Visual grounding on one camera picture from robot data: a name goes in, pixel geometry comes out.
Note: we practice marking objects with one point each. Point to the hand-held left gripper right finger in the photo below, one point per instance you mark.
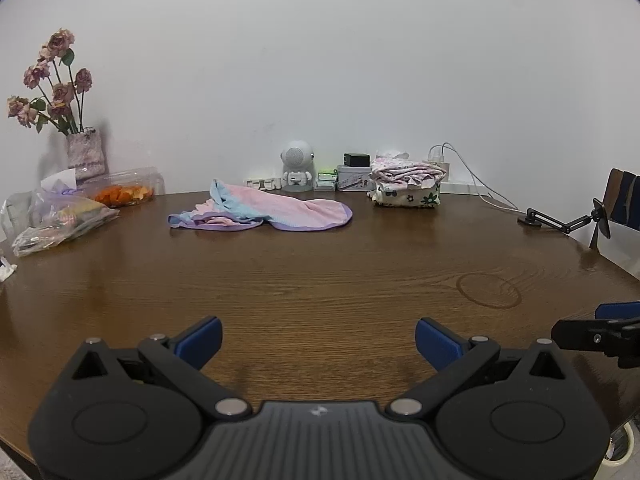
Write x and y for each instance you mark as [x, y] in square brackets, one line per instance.
[437, 342]

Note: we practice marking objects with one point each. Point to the small white connector strip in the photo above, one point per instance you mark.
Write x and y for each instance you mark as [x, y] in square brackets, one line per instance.
[262, 184]

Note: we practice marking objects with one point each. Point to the green and white pack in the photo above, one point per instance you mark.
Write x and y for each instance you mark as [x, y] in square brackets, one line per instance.
[326, 181]

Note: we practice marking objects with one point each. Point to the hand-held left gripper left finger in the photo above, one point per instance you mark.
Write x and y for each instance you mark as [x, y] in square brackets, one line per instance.
[202, 342]

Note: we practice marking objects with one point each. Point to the clear container of orange peel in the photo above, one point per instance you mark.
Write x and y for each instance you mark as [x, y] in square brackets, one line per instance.
[125, 192]

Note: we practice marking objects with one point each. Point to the white charger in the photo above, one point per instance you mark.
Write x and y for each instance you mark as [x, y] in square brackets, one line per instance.
[441, 169]

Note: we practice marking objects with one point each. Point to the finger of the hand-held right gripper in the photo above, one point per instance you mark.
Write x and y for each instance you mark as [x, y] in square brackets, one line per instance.
[590, 335]
[620, 311]

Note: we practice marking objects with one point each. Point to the grey tin box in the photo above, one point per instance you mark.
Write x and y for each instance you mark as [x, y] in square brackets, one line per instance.
[354, 179]

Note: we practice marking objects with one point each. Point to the folded pink floral clothes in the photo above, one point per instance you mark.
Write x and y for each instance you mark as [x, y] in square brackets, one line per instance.
[405, 172]

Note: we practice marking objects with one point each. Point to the white crumpled cloth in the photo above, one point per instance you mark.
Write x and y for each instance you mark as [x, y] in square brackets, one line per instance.
[392, 154]

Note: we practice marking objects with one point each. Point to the clear bag of snacks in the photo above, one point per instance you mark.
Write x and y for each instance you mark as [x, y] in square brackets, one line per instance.
[65, 215]

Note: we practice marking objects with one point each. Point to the white astronaut speaker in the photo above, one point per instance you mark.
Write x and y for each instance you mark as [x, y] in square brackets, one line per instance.
[296, 160]

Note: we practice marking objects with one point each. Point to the dried pink roses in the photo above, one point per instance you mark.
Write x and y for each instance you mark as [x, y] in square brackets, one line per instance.
[61, 40]

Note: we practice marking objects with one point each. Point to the white flat board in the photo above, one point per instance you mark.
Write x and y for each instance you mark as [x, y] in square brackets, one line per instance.
[627, 250]

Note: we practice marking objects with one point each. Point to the pink and blue garment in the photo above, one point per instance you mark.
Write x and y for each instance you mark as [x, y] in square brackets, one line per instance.
[280, 207]

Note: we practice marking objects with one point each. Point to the brown chair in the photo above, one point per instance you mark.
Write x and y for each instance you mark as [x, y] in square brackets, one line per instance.
[620, 195]

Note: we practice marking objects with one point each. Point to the small black box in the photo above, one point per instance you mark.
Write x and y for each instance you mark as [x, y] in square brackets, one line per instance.
[356, 159]

